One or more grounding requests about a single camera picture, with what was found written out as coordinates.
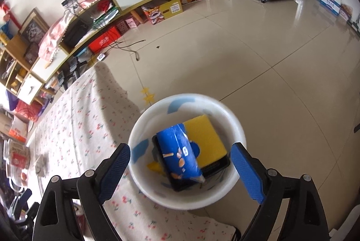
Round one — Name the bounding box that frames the wooden cubby shelf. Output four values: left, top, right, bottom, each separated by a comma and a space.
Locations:
0, 33, 31, 92

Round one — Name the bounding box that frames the red gift box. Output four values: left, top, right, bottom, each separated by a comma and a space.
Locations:
88, 27, 121, 53

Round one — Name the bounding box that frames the framed picture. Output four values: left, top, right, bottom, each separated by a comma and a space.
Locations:
19, 8, 50, 43

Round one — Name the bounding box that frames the pink dotted box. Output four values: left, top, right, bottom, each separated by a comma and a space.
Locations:
116, 16, 140, 33

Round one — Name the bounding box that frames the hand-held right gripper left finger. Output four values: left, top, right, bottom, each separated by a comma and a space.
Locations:
32, 143, 131, 241

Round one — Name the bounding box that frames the red label packet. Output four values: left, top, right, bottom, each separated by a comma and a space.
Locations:
10, 152, 30, 168

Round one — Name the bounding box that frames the black electronic device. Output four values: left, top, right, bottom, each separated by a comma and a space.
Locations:
62, 20, 93, 47

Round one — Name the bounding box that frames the white plastic basin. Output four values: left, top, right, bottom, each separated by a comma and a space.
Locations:
128, 93, 247, 211

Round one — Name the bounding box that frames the floral tablecloth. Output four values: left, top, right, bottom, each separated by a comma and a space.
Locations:
25, 62, 237, 241

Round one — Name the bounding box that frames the red paper wall decoration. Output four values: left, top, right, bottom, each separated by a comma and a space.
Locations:
0, 2, 21, 31

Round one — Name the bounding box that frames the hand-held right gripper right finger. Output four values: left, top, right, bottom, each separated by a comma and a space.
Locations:
231, 142, 329, 241

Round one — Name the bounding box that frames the black floor cable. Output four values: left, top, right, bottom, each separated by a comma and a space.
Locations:
107, 39, 147, 62

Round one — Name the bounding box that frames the yellow cardboard box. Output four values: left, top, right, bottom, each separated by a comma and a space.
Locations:
141, 0, 183, 25

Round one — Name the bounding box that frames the black plastic tray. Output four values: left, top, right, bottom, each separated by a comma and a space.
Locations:
152, 134, 231, 192

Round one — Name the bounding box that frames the yellow sponge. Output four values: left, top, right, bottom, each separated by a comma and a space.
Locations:
183, 114, 228, 158

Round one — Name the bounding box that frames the blue snack packet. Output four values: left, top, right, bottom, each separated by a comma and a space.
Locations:
156, 123, 206, 184

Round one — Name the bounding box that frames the red basket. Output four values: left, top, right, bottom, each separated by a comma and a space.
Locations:
15, 100, 43, 122

